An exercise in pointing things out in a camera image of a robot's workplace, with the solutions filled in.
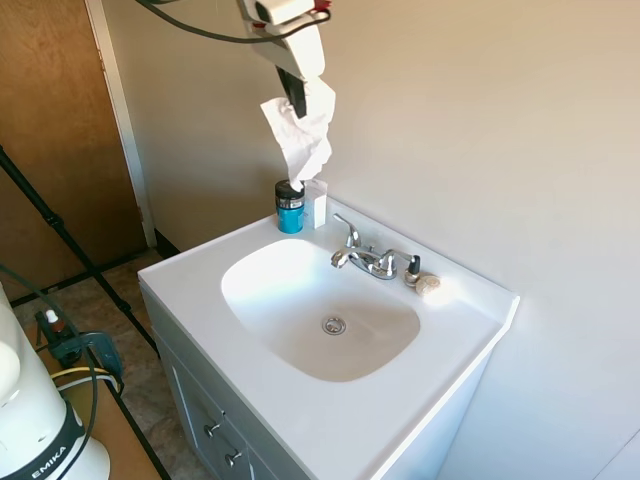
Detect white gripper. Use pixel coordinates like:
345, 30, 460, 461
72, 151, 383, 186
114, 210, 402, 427
251, 22, 327, 120

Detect white tissue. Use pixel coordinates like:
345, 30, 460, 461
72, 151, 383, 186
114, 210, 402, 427
259, 76, 337, 194

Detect small white box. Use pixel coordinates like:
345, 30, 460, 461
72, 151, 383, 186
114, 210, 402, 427
303, 178, 329, 231

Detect blue jar black lid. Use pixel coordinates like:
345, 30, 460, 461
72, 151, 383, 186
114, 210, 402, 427
274, 179, 308, 235

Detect chrome faucet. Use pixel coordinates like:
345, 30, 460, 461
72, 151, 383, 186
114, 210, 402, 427
329, 245, 401, 281

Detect dark baseboard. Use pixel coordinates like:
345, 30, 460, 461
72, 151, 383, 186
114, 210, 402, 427
151, 227, 182, 260

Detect small bottle black cap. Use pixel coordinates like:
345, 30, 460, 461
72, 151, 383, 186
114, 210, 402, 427
403, 254, 422, 289

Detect beige seashell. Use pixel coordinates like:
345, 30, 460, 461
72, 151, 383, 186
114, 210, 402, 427
416, 272, 444, 297

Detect brown wooden door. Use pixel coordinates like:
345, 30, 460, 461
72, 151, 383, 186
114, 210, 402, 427
0, 0, 150, 302

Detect black tripod leg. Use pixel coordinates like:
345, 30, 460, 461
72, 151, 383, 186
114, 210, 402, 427
0, 144, 162, 357

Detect white sink countertop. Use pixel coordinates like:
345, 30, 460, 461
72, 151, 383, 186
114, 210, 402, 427
137, 193, 521, 479

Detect grey vanity cabinet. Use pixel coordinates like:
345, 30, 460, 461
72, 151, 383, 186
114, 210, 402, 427
139, 284, 494, 480

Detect dark teal clamp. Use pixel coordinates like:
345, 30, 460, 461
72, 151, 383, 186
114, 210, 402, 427
34, 310, 125, 379

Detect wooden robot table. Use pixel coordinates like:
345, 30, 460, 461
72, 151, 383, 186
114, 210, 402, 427
34, 319, 172, 480

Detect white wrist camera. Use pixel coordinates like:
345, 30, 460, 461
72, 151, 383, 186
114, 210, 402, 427
238, 0, 333, 32

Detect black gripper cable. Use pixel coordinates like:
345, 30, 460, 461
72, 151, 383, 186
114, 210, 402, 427
133, 0, 333, 45

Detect chrome faucet lever handle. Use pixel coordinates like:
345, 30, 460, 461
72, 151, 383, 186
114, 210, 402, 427
380, 248, 417, 269
333, 213, 363, 250

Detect white door frame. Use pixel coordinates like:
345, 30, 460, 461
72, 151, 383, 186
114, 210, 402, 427
83, 0, 159, 250

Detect yellow cable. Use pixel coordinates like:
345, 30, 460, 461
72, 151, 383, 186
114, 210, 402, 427
52, 367, 124, 397

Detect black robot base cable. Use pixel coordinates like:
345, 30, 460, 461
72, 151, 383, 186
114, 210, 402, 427
0, 263, 100, 444

